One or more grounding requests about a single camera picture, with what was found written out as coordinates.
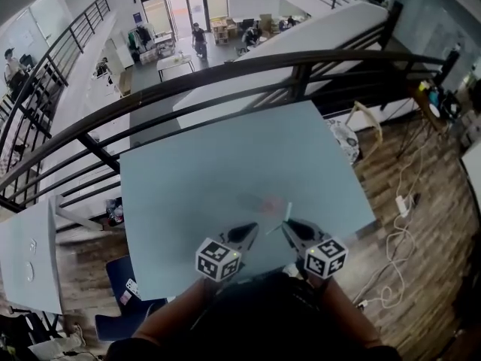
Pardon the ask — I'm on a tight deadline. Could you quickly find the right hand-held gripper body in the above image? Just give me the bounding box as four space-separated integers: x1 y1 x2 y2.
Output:
291 219 349 280

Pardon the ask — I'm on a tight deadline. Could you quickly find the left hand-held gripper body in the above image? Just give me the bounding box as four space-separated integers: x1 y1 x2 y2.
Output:
195 223 257 281

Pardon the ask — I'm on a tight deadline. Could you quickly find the small clear tube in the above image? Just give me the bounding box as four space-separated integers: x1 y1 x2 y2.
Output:
265 201 294 236

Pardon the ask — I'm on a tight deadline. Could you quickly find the person's left forearm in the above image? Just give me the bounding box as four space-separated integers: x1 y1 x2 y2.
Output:
131 276 226 344

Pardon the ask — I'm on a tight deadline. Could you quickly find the person's right forearm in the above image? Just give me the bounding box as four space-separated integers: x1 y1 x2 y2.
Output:
311 276 383 347

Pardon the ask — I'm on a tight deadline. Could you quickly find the person's dark grey shirt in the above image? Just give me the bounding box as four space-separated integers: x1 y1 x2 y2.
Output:
108 272 399 361

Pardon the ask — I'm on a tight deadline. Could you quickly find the floral seat cushion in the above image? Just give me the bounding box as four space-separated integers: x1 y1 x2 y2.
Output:
325 117 361 165

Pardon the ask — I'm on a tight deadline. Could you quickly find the dark bag with bottles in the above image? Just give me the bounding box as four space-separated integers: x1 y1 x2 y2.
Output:
104 196 127 227

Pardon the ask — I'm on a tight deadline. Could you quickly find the blue chair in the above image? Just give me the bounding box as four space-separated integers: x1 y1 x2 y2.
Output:
93 254 168 342

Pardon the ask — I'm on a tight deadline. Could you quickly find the pale wooden chair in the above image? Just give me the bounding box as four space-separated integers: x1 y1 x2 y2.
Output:
344 101 383 161

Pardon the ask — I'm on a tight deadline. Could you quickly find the black metal railing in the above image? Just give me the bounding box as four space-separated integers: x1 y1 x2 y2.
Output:
0 49 463 214

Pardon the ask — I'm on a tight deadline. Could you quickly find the wooden desk with metal legs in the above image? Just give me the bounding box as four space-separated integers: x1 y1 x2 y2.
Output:
398 80 465 157

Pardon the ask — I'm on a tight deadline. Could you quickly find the white cloth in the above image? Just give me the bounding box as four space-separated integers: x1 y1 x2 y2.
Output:
28 332 86 361

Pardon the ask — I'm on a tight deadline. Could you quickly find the white low table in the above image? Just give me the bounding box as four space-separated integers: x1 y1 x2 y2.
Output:
156 53 196 82

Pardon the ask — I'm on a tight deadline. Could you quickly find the black office chair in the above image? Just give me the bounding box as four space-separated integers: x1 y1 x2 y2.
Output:
439 90 461 120

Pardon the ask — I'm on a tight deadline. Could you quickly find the wooden shelf with boxes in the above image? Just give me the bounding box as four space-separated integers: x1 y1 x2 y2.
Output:
210 17 240 45

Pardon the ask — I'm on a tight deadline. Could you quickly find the clothes rack with garments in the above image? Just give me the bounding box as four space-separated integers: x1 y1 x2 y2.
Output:
126 23 157 54

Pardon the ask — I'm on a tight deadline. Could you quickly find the long black mezzanine railing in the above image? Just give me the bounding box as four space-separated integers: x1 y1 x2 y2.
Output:
0 0 112 202

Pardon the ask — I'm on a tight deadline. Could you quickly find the white power cable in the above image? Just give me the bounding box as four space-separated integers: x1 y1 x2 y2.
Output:
351 141 429 310

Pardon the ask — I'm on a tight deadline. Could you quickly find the large glass window wall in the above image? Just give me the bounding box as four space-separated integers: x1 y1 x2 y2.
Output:
134 0 228 39

